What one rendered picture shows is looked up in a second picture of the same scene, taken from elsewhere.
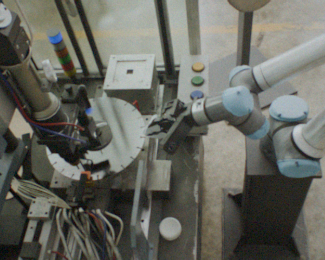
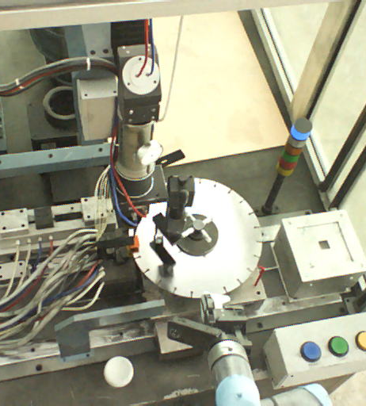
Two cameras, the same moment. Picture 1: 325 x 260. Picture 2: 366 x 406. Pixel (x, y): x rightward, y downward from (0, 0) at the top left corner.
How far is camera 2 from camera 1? 59 cm
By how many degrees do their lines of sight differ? 29
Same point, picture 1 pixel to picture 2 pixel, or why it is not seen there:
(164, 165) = not seen: hidden behind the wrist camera
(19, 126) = (215, 139)
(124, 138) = (200, 271)
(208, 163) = not seen: outside the picture
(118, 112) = (239, 251)
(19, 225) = (76, 194)
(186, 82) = (330, 330)
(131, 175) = (167, 299)
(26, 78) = (126, 134)
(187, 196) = (169, 383)
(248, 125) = not seen: outside the picture
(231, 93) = (237, 386)
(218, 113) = (215, 377)
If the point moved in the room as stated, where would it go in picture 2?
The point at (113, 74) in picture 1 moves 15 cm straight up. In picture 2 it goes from (311, 224) to (328, 195)
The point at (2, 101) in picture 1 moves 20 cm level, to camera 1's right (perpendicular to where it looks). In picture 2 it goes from (100, 122) to (146, 210)
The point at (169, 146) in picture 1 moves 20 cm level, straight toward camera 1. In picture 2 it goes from (173, 330) to (80, 370)
